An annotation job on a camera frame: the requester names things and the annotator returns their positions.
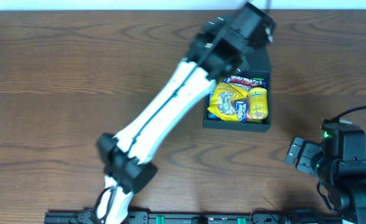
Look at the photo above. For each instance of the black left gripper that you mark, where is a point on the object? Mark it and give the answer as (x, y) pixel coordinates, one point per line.
(261, 59)

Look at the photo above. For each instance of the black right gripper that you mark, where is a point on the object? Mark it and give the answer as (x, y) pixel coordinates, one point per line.
(314, 156)

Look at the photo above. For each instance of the dark green box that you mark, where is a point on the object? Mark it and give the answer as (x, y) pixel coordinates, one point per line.
(255, 65)

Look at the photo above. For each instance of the yellow snack bag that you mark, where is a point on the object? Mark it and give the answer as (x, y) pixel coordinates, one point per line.
(222, 101)

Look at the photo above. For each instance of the yellow Mentos bottle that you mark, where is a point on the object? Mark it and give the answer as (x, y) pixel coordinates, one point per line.
(258, 103)

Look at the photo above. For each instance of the small blue candy box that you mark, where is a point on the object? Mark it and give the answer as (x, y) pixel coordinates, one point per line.
(241, 108)

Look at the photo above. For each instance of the Haribo worms candy bag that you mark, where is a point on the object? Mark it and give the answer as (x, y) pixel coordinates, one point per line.
(251, 116)

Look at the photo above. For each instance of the blue Dairy Milk chocolate bar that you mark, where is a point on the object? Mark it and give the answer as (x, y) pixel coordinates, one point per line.
(251, 82)

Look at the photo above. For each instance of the blue Oreo cookie pack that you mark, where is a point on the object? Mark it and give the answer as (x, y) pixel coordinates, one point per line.
(211, 116)

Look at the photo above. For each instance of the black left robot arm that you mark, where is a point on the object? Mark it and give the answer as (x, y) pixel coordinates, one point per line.
(127, 155)

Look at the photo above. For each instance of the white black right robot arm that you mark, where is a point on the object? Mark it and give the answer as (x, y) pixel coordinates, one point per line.
(347, 198)

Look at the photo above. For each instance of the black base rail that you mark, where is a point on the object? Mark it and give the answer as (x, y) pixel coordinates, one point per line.
(260, 216)

